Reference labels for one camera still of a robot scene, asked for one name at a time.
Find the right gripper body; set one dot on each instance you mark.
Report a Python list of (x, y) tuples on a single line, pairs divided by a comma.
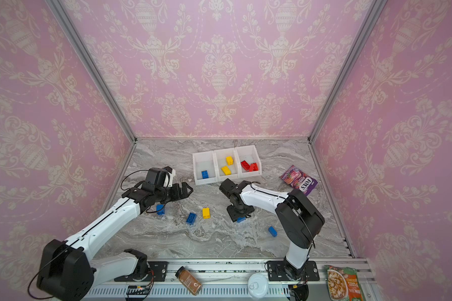
[(239, 212)]

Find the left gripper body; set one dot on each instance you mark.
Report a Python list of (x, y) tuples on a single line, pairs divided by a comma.
[(170, 194)]

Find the blue long lego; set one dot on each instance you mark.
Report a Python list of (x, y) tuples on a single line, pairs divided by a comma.
[(191, 218)]

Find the yellow long lego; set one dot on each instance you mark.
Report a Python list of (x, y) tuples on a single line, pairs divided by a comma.
[(226, 170)]

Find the blue lego front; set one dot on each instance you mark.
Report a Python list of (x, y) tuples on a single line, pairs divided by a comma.
[(272, 231)]

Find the red long lego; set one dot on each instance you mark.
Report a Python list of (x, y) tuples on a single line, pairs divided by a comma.
[(245, 165)]

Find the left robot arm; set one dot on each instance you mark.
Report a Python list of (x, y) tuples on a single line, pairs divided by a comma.
[(68, 269)]

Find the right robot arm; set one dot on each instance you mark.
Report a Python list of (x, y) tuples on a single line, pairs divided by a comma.
[(298, 216)]

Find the white left bin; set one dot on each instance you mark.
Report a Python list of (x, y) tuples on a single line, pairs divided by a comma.
[(204, 161)]

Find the white bin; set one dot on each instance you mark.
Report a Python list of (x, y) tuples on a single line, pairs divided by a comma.
[(220, 160), (204, 161), (249, 154)]

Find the white middle bin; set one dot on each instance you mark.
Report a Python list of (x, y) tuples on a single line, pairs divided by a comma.
[(220, 160)]

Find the white right bin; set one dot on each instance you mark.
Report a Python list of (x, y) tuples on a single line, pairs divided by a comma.
[(249, 154)]

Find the purple candy bag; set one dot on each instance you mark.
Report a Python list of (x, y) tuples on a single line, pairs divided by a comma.
[(297, 179)]

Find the white round lid can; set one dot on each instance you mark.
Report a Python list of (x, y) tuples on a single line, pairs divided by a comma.
[(257, 286)]

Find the brown spice jar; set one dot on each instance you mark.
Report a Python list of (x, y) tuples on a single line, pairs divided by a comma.
[(188, 280)]

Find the food packet bag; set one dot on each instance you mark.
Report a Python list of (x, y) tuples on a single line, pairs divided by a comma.
[(343, 284)]

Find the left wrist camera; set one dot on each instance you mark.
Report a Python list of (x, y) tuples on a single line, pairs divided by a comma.
[(160, 177)]

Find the aluminium front rail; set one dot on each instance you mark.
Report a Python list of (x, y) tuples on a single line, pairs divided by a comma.
[(226, 279)]

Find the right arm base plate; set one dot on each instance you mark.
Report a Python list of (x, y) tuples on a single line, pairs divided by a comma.
[(281, 270)]

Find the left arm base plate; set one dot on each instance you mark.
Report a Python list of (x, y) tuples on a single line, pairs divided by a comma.
[(156, 270)]

